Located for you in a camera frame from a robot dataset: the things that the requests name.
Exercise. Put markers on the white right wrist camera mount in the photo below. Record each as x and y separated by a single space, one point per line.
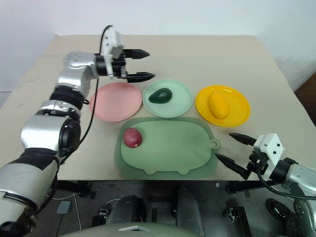
270 148

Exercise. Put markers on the grey foot pedal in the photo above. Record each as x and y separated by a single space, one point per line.
63 207

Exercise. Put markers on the pink plate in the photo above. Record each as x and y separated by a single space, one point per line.
114 102

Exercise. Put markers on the black metal floor bracket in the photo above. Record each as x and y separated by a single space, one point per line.
238 218

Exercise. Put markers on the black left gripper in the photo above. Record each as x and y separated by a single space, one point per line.
119 67

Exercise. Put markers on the brown wooden furniture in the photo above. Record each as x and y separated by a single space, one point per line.
307 86

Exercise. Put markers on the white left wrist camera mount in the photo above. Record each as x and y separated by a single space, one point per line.
111 42

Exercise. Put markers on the dark green avocado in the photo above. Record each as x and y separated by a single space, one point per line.
160 95

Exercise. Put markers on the dark rounded robot leg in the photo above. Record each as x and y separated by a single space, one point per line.
188 209
128 208

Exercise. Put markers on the light green plate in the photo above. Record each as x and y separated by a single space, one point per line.
177 103

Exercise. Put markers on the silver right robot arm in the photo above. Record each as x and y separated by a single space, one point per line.
296 172

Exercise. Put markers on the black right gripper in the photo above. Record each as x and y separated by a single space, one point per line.
258 160

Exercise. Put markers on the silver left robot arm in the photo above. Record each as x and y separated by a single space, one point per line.
42 130

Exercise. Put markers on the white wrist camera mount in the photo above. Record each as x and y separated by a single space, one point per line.
111 42
270 148

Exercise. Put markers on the yellow mango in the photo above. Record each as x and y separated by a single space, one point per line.
218 105

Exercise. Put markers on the green silicone tray mat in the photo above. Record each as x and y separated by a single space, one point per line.
170 148

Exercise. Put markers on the grey-green robot torso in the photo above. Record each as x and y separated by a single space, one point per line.
133 230

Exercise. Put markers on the red round fruit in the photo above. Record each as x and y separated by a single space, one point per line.
132 138

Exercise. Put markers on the yellow plate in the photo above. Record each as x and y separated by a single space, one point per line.
237 108

